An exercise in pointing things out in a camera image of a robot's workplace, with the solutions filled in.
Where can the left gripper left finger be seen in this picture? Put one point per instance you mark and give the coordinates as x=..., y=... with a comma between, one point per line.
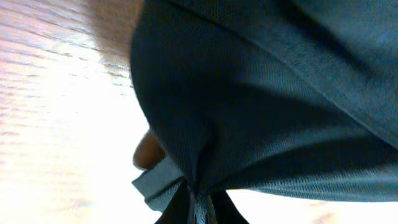
x=180, y=209

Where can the black polo shirt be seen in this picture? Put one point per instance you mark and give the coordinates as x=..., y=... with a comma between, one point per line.
x=292, y=98

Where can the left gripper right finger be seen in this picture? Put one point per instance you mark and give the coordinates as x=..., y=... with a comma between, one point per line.
x=225, y=210

